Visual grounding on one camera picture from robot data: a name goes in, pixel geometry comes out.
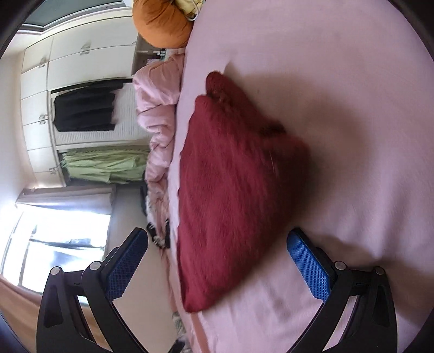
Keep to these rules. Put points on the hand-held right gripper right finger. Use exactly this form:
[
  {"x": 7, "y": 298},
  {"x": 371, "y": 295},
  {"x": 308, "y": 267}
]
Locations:
[{"x": 308, "y": 264}]

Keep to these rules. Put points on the green hanging garment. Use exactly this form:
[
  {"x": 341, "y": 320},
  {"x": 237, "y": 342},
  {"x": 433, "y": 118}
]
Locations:
[{"x": 105, "y": 166}]

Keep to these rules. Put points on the bright balcony window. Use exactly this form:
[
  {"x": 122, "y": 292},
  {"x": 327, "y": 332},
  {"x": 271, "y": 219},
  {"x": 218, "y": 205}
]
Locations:
[{"x": 57, "y": 244}]

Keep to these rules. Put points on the white wardrobe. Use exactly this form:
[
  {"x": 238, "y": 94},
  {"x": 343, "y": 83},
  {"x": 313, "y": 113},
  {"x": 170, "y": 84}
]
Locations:
[{"x": 78, "y": 57}]

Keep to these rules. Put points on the dark red knit sweater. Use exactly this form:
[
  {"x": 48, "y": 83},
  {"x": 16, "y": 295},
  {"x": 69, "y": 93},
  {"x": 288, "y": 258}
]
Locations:
[{"x": 230, "y": 190}]

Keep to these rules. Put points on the black white-striped garment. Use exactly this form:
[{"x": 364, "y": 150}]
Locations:
[{"x": 157, "y": 234}]

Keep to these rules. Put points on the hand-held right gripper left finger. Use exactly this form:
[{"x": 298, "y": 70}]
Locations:
[{"x": 127, "y": 264}]

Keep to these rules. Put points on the pink duvet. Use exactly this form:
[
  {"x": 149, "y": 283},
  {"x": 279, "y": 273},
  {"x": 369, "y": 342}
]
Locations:
[{"x": 157, "y": 101}]

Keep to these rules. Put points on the black hanging garment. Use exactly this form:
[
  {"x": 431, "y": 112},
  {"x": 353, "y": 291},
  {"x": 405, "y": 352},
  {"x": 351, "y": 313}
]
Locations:
[{"x": 84, "y": 110}]

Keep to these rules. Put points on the bed with pink sheet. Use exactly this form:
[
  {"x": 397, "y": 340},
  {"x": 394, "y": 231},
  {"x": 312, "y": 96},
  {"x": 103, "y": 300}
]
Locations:
[{"x": 356, "y": 118}]

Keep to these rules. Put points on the orange pillow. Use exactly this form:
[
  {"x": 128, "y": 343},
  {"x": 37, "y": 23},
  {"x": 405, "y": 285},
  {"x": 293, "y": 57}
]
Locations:
[{"x": 162, "y": 23}]

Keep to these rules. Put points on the grey curtain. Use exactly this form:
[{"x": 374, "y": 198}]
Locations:
[{"x": 67, "y": 202}]

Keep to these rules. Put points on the yellow pillow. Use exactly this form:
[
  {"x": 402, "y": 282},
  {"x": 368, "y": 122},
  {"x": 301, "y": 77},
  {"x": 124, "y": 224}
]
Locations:
[{"x": 186, "y": 6}]

